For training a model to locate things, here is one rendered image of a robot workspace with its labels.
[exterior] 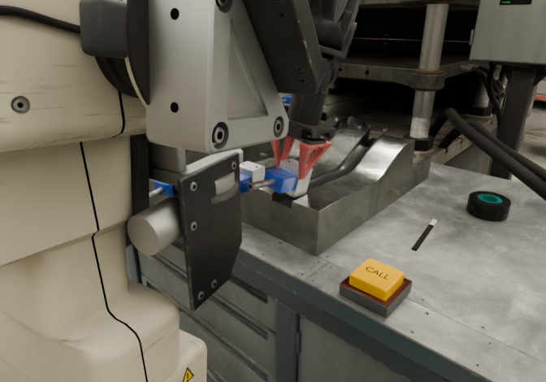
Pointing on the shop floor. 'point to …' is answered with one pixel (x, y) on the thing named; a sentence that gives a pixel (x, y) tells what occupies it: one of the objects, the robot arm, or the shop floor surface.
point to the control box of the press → (512, 47)
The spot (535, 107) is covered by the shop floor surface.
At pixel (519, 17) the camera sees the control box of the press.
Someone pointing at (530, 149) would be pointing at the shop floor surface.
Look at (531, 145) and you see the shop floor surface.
